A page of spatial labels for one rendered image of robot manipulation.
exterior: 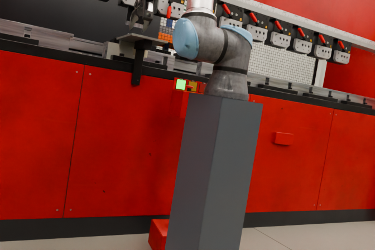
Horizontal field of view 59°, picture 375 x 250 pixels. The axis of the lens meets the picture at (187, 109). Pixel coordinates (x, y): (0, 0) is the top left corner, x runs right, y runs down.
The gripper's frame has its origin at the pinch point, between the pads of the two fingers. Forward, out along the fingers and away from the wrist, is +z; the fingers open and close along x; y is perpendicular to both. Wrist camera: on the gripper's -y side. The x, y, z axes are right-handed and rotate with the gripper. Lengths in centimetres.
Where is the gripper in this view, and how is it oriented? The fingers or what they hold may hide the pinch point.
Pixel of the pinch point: (136, 30)
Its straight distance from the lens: 175.1
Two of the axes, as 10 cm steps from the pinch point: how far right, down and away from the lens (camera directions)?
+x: -8.8, -1.2, -4.6
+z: -4.1, 6.9, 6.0
